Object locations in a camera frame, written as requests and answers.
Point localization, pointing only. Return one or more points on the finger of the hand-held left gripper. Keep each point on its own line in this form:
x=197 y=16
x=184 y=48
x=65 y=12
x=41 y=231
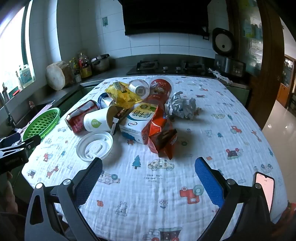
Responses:
x=31 y=142
x=10 y=139

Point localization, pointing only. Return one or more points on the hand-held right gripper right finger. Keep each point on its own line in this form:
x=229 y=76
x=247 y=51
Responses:
x=208 y=183

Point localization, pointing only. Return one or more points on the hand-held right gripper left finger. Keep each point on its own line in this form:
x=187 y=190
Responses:
x=89 y=180

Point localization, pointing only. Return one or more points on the green plastic basket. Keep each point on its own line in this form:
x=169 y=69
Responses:
x=44 y=122

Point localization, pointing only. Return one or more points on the white blue milk carton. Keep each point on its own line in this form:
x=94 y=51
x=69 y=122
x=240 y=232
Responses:
x=136 y=125

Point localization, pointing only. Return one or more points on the grey paper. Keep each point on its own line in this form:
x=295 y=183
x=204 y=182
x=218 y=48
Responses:
x=180 y=106

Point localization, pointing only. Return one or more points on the large red paper cup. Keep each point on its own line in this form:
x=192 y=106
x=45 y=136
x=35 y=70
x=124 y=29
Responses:
x=159 y=92

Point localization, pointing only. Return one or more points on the clear plastic cup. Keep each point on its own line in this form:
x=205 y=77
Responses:
x=138 y=89

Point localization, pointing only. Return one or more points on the person's left hand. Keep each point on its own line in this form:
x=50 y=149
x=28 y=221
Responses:
x=9 y=197

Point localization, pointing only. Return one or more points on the steel faucet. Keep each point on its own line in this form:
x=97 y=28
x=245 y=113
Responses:
x=8 y=115

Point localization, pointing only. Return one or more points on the steel sink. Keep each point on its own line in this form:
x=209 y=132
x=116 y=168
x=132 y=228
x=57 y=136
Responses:
x=39 y=109

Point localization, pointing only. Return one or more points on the white plastic lid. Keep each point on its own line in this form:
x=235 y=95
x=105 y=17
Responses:
x=92 y=146

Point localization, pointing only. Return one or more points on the small figurine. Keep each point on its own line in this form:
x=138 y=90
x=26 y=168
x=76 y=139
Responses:
x=31 y=104

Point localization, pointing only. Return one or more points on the white printed blanket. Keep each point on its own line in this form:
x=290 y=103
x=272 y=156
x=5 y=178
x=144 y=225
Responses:
x=161 y=197

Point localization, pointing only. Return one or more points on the red soda can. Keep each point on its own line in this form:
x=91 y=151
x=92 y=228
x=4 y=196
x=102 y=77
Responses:
x=76 y=120

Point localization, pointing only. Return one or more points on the smartphone with lit screen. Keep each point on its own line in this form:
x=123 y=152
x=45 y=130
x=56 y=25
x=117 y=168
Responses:
x=266 y=190

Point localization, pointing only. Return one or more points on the small black white packet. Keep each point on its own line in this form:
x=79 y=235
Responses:
x=113 y=126

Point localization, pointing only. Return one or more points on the green kitchen cabinet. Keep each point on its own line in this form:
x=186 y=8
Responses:
x=71 y=97
x=238 y=95

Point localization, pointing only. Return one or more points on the white paper cup green leaf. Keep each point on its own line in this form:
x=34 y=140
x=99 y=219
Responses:
x=97 y=120

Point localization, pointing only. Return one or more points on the dish soap bottle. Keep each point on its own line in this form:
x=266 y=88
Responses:
x=25 y=76

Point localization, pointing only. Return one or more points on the red snack bag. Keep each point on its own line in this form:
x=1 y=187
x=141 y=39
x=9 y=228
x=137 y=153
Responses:
x=159 y=136

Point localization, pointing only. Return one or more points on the round wooden cutting board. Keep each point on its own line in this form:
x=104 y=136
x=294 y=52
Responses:
x=55 y=76

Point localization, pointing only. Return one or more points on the small white jar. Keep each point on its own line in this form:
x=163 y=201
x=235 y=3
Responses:
x=77 y=78

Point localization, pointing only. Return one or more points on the yellow label oil bottle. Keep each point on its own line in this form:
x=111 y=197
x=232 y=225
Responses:
x=86 y=71

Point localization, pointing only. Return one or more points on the yellow snack bag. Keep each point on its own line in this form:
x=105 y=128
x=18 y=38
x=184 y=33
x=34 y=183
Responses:
x=122 y=97

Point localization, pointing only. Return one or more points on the window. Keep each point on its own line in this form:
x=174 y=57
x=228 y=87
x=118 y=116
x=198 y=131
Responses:
x=9 y=46

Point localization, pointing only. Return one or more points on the red top sauce bottle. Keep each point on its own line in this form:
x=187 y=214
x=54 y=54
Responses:
x=81 y=61

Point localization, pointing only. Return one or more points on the steel pot with lid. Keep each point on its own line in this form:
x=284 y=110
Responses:
x=100 y=64

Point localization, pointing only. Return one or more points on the white rag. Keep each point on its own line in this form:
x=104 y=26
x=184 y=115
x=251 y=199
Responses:
x=219 y=75

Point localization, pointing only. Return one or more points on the black gas stove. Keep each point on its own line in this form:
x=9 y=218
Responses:
x=171 y=69

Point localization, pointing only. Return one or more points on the black rice cooker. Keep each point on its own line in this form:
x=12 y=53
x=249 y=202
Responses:
x=227 y=64

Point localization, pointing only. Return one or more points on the black range hood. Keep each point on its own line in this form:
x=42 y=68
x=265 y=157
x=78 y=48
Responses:
x=161 y=16

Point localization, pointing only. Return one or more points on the wooden door frame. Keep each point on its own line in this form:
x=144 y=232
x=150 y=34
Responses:
x=270 y=69

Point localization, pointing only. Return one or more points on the wall socket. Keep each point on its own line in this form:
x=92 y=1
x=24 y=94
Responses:
x=105 y=22

